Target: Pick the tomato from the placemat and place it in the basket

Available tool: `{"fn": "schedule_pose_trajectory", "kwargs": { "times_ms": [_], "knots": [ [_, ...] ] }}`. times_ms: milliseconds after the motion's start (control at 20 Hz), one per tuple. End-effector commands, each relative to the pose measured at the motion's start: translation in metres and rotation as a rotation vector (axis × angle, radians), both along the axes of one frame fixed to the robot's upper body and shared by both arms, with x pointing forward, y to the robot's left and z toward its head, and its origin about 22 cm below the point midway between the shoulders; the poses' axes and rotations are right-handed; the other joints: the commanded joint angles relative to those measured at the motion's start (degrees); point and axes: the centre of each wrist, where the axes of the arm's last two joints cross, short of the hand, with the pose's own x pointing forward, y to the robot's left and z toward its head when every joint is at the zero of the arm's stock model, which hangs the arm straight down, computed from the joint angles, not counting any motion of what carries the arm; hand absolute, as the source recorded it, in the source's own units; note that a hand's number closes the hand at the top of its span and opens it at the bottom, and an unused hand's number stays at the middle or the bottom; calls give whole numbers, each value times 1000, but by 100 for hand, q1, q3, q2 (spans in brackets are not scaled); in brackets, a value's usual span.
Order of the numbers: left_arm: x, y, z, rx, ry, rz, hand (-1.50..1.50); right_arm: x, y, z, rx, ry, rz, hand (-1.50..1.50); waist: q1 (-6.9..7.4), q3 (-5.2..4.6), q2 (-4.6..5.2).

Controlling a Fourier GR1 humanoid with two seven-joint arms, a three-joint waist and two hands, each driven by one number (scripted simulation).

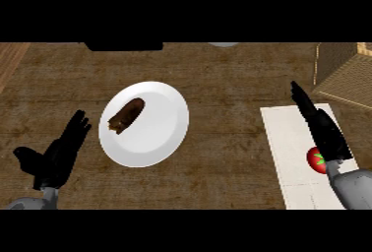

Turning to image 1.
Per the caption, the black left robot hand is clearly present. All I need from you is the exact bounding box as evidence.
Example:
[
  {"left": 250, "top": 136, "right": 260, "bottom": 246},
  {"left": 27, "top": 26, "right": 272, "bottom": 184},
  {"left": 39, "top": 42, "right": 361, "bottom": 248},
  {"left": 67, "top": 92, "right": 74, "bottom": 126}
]
[{"left": 12, "top": 109, "right": 93, "bottom": 192}]

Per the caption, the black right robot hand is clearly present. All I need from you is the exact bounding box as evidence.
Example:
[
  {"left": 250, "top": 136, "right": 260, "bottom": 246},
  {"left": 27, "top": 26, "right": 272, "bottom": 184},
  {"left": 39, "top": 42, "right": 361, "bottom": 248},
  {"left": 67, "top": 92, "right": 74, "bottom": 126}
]
[{"left": 290, "top": 80, "right": 355, "bottom": 162}]

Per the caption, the red tomato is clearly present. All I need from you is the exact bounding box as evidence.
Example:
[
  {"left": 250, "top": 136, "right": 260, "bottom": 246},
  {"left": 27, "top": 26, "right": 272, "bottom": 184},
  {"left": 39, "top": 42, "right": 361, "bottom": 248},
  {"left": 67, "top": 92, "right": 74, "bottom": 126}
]
[{"left": 306, "top": 147, "right": 328, "bottom": 175}]

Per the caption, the white placemat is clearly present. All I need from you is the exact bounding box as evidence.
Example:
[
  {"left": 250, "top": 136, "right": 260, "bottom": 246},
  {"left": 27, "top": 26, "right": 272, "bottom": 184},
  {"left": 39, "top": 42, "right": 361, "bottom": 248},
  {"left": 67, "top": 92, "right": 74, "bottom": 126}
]
[{"left": 259, "top": 102, "right": 361, "bottom": 211}]

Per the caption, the tan wicker basket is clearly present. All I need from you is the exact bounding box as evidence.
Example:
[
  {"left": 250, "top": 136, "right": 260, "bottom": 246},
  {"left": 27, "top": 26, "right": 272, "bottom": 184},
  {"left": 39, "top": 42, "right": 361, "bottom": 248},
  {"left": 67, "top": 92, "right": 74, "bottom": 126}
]
[{"left": 310, "top": 42, "right": 372, "bottom": 110}]

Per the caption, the brown food piece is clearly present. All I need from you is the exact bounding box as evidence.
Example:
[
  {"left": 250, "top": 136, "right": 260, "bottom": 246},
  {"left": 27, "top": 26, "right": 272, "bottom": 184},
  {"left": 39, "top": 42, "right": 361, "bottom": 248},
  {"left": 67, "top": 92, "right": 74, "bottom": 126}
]
[{"left": 107, "top": 96, "right": 147, "bottom": 136}]

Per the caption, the white oval plate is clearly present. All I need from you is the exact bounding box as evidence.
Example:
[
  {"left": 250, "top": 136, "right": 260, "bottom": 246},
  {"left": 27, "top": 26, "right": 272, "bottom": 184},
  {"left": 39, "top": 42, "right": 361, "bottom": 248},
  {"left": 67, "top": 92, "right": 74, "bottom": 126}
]
[{"left": 98, "top": 81, "right": 191, "bottom": 168}]

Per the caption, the brown wooden board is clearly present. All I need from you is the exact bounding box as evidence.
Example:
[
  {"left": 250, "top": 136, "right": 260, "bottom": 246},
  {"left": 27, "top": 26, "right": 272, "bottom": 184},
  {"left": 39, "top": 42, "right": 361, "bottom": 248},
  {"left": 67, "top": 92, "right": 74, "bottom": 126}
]
[{"left": 0, "top": 42, "right": 33, "bottom": 94}]

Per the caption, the pale grey round object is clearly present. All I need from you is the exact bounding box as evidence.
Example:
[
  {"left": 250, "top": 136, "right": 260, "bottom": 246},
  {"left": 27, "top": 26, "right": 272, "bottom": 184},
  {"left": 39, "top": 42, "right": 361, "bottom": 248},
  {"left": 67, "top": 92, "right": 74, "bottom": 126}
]
[{"left": 209, "top": 42, "right": 241, "bottom": 48}]

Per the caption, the black appliance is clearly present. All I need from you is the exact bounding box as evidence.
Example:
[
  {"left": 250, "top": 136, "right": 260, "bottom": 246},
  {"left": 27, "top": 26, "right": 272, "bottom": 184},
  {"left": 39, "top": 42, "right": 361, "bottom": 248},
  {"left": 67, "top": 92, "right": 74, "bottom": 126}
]
[{"left": 85, "top": 42, "right": 166, "bottom": 52}]

